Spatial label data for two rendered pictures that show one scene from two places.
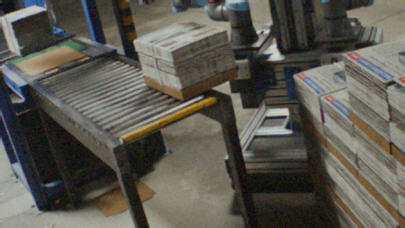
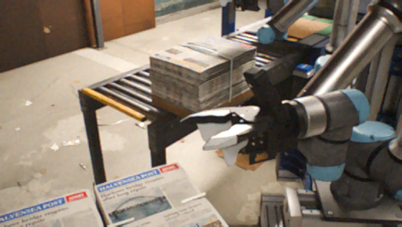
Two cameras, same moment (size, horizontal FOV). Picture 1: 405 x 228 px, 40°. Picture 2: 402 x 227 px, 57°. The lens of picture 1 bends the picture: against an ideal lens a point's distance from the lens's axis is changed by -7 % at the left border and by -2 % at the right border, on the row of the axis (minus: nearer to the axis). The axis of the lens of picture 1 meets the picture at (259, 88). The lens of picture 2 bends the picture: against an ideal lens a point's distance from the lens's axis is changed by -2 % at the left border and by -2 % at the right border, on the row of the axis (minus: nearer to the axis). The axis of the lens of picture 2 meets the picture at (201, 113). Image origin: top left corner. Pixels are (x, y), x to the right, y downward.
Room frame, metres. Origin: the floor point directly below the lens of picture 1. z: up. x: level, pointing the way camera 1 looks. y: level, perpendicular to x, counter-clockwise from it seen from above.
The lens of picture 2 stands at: (2.03, -1.14, 1.56)
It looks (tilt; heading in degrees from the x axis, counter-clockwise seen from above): 29 degrees down; 74
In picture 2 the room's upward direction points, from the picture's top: straight up
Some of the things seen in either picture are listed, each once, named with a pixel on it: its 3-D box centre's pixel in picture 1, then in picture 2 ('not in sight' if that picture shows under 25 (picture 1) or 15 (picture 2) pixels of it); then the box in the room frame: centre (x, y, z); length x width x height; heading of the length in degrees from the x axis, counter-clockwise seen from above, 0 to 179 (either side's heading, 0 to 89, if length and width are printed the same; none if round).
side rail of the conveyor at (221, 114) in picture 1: (156, 80); (248, 87); (2.75, 0.50, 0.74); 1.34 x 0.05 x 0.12; 33
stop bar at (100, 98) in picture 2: (170, 118); (111, 103); (2.05, 0.36, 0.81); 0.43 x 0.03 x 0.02; 123
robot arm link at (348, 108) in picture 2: not in sight; (337, 111); (2.46, -0.60, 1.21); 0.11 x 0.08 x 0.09; 6
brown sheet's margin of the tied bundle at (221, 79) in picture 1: (201, 80); (187, 103); (2.36, 0.24, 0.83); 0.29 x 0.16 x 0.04; 123
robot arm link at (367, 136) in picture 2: (334, 0); (369, 147); (2.71, -0.45, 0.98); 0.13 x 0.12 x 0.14; 96
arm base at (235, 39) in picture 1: (242, 32); not in sight; (2.88, 0.03, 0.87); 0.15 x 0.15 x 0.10
